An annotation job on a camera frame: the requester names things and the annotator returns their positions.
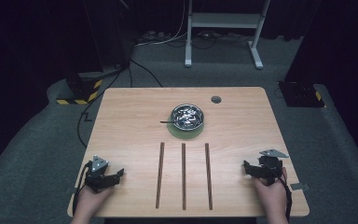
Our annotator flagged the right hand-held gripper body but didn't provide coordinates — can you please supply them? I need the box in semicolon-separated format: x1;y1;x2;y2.
256;148;290;187

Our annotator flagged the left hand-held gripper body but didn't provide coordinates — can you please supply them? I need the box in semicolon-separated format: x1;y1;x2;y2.
83;154;121;194

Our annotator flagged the brown wooden stick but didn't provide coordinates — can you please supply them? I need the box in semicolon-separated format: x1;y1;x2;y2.
155;142;166;210
181;142;187;211
204;142;213;211

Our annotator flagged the person's left hand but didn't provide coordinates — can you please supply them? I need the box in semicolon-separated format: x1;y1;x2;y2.
72;182;117;218

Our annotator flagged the person's right hand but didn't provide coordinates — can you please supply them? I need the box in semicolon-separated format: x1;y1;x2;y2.
253;167;289;217

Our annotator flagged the shiny metal bowl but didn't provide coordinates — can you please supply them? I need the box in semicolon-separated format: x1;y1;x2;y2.
170;104;205;132

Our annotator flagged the round green coaster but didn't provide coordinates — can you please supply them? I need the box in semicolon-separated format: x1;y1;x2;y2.
166;114;205;141

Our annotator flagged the black box with yellow stripe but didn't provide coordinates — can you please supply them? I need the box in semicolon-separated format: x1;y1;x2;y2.
277;80;326;109

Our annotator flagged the pile of metal screws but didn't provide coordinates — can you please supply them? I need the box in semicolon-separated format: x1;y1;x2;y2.
172;106;201;128

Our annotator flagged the black yellow striped base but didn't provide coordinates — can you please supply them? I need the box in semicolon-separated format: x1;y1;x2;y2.
56;72;103;106

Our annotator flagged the dark power strip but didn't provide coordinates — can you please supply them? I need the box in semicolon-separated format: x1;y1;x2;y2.
137;30;170;44

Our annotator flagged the white metal stand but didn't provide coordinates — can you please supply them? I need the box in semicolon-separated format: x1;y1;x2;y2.
184;0;272;70

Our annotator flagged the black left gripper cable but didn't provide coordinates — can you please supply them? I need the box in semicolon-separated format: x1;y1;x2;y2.
72;160;93;217

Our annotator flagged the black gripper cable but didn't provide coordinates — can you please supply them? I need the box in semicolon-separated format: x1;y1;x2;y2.
72;160;93;217
278;175;294;222

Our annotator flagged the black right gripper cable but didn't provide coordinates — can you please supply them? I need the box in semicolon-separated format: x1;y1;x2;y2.
278;175;294;222

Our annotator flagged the black floor cable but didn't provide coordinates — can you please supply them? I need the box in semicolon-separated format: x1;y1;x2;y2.
76;58;164;149

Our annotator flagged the white floor cable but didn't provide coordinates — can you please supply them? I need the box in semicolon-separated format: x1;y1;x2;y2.
134;0;190;49

